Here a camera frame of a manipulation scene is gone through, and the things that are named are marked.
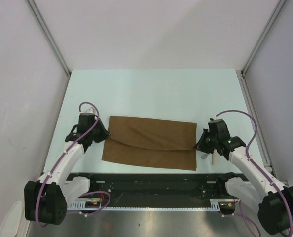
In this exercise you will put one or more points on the aluminium frame post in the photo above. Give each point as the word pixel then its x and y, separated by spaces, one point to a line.
pixel 33 7
pixel 278 9

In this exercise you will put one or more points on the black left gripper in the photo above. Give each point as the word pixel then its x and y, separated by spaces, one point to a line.
pixel 104 135

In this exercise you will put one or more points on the silver fork wooden handle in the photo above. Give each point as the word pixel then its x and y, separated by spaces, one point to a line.
pixel 213 157

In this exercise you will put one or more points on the brown cloth napkin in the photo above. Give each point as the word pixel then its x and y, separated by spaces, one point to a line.
pixel 151 143

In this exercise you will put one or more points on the left aluminium frame post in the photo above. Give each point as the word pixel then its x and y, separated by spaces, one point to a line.
pixel 33 7

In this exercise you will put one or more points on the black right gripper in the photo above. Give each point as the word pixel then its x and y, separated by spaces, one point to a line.
pixel 201 145

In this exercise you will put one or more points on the silver ornate spoon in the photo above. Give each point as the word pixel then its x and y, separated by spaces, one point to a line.
pixel 204 156

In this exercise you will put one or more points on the aluminium side rail profile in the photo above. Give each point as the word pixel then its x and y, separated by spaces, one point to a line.
pixel 271 96

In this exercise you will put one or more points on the right aluminium frame post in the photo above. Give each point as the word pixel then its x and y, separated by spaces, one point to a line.
pixel 278 9

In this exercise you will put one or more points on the white slotted cable duct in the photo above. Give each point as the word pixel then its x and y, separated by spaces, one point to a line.
pixel 213 206

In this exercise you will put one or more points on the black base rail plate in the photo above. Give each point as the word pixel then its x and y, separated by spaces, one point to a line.
pixel 159 190

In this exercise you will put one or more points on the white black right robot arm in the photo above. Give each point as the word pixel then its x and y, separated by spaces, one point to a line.
pixel 270 198

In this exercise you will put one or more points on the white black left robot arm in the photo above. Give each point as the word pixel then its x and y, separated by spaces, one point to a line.
pixel 46 200

